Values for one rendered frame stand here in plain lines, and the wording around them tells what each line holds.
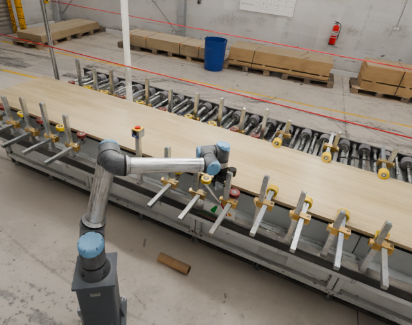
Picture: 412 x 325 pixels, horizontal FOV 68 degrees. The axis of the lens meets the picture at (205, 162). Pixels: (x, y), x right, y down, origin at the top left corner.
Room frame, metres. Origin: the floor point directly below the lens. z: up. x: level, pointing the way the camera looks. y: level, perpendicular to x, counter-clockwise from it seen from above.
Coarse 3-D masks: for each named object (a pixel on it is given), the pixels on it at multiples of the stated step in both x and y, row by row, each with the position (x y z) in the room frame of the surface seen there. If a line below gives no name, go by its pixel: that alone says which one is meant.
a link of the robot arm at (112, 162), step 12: (108, 156) 1.31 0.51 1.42; (120, 156) 1.31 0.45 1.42; (204, 156) 1.53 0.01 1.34; (108, 168) 1.27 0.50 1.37; (120, 168) 1.26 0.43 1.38; (132, 168) 1.30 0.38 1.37; (144, 168) 1.32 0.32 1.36; (156, 168) 1.34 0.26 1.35; (168, 168) 1.36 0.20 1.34; (180, 168) 1.38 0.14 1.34; (192, 168) 1.41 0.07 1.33; (204, 168) 1.43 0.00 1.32; (216, 168) 1.45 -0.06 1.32
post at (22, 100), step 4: (20, 100) 2.45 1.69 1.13; (24, 100) 2.47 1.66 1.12; (20, 104) 2.46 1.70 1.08; (24, 104) 2.46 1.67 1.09; (24, 108) 2.45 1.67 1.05; (24, 112) 2.45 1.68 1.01; (24, 116) 2.45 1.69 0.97; (28, 116) 2.47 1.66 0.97; (28, 120) 2.46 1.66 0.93; (28, 124) 2.45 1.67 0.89; (28, 128) 2.45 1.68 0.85; (32, 136) 2.46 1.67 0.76; (32, 140) 2.45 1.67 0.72
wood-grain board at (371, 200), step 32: (0, 96) 2.95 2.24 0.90; (32, 96) 3.04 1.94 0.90; (64, 96) 3.12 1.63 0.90; (96, 96) 3.21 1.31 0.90; (96, 128) 2.49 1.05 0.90; (128, 128) 2.55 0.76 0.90; (160, 128) 2.61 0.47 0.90; (192, 128) 2.68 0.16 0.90; (256, 160) 2.23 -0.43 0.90; (288, 160) 2.28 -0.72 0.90; (320, 160) 2.34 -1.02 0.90; (256, 192) 1.79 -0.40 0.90; (288, 192) 1.83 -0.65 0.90; (320, 192) 1.87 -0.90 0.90; (352, 192) 1.91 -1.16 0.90; (384, 192) 1.95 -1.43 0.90; (352, 224) 1.55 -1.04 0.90
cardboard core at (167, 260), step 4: (160, 256) 1.77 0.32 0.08; (164, 256) 1.77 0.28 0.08; (168, 256) 1.78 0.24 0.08; (160, 260) 1.75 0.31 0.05; (164, 260) 1.74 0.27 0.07; (168, 260) 1.74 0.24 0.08; (172, 260) 1.74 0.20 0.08; (176, 260) 1.75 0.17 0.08; (168, 264) 1.71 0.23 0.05; (172, 264) 1.71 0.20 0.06; (176, 264) 1.70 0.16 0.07; (180, 264) 1.70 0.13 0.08; (184, 264) 1.71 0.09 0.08; (176, 268) 1.68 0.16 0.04; (180, 268) 1.68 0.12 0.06; (184, 268) 1.67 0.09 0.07; (188, 268) 1.68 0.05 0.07; (184, 272) 1.65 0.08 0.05; (188, 272) 1.68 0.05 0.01
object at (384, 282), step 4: (384, 240) 1.37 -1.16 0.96; (384, 248) 1.30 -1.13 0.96; (380, 252) 1.29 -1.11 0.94; (384, 252) 1.27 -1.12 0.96; (380, 256) 1.26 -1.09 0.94; (384, 256) 1.24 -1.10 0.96; (380, 260) 1.23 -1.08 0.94; (384, 260) 1.21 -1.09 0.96; (380, 264) 1.20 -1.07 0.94; (384, 264) 1.18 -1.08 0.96; (380, 268) 1.17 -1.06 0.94; (384, 268) 1.15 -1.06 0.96; (380, 272) 1.14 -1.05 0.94; (384, 272) 1.13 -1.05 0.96; (380, 276) 1.12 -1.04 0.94; (384, 276) 1.10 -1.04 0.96; (380, 280) 1.09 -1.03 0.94; (384, 280) 1.07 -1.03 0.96; (388, 280) 1.08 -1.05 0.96; (380, 284) 1.06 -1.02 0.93; (384, 284) 1.04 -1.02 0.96; (388, 284) 1.05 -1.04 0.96; (384, 288) 1.04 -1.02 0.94
